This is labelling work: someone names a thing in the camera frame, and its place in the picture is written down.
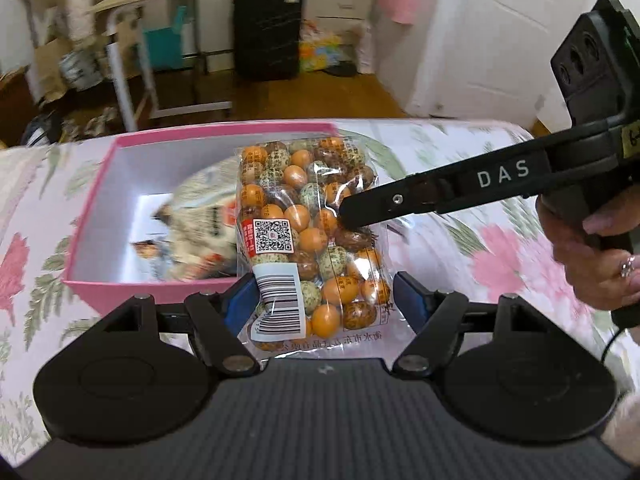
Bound clear bag of coated peanuts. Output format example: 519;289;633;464
235;132;396;357

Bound colourful printed bag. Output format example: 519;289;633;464
299;20;362;74

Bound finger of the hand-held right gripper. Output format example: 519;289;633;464
340;170;458;231

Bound pink cardboard box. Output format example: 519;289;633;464
62;121;351;317

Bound white wardrobe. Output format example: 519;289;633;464
197;0;382;74

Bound black cable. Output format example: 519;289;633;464
599;324;627;368

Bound teal bag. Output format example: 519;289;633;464
142;7;189;72

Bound large beige snack bag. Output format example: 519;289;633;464
132;157;251;282

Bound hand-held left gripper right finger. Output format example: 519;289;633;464
391;271;548;380

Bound white fluffy cloth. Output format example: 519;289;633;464
600;392;640;458

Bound person's right hand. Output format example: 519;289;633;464
539;192;640;311

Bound black suitcase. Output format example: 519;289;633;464
234;0;304;82

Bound white door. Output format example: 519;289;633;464
404;0;608;117

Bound floral bed sheet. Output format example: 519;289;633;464
0;119;640;467

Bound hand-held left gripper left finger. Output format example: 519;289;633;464
100;272;261;376

